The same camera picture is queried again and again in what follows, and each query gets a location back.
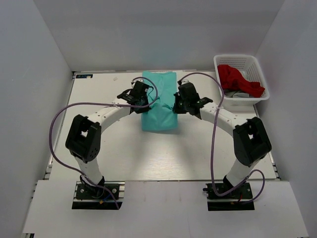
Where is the teal t shirt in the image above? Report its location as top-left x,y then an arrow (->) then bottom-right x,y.
141,71 -> 178,132

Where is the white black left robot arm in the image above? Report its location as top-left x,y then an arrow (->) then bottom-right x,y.
65,77 -> 153,198

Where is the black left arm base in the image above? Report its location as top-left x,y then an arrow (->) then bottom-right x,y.
72,179 -> 125,210

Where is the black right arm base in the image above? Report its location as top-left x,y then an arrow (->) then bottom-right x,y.
203,182 -> 255,211

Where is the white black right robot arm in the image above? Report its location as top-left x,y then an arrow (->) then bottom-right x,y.
173,82 -> 272,198

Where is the grey t shirt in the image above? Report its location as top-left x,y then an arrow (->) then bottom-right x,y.
224,90 -> 253,98

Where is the red t shirt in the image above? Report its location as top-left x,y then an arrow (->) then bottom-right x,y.
217,64 -> 265,98

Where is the white plastic basket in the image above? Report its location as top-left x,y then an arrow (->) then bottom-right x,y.
213,54 -> 270,107

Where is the dark label sticker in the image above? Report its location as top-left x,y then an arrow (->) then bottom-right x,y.
76,74 -> 93,79

